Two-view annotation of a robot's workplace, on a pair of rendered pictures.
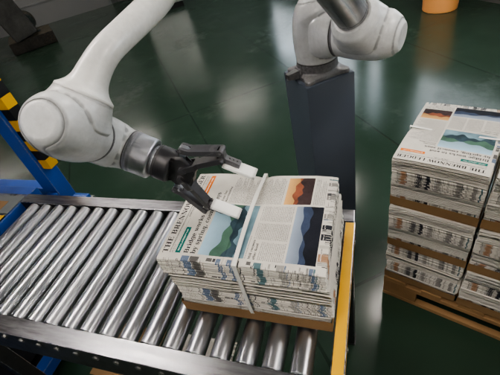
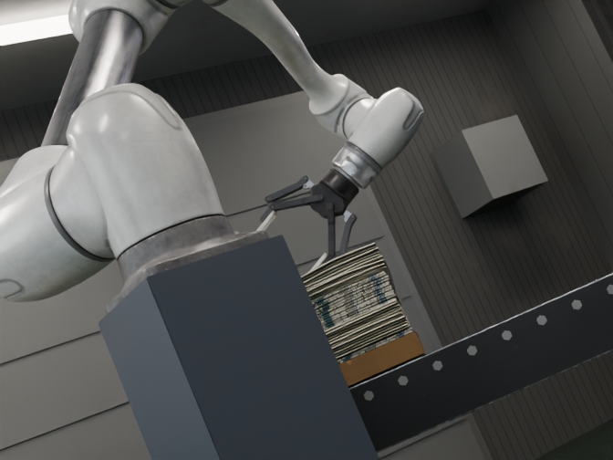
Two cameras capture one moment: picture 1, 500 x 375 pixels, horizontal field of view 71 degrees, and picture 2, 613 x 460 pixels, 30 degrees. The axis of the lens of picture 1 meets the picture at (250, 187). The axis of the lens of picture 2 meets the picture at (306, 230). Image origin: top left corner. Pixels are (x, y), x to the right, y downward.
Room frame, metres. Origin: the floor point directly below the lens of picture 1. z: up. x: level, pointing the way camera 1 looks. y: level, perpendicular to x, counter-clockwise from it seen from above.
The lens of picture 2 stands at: (2.72, -0.76, 0.75)
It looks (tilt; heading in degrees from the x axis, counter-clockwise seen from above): 9 degrees up; 158
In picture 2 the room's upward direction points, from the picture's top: 24 degrees counter-clockwise
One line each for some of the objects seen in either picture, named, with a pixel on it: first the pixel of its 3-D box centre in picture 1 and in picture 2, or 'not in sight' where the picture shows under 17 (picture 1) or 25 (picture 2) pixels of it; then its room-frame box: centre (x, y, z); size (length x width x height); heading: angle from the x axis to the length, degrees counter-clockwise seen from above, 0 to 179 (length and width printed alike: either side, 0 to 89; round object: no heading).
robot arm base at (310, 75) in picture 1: (312, 65); (192, 256); (1.28, -0.35, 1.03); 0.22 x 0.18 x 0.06; 101
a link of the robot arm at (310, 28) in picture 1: (316, 27); (135, 168); (1.28, -0.38, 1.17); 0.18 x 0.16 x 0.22; 40
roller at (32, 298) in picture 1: (64, 258); not in sight; (0.87, 0.67, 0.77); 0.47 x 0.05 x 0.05; 155
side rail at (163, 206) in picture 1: (167, 216); (581, 325); (0.99, 0.32, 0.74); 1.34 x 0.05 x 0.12; 65
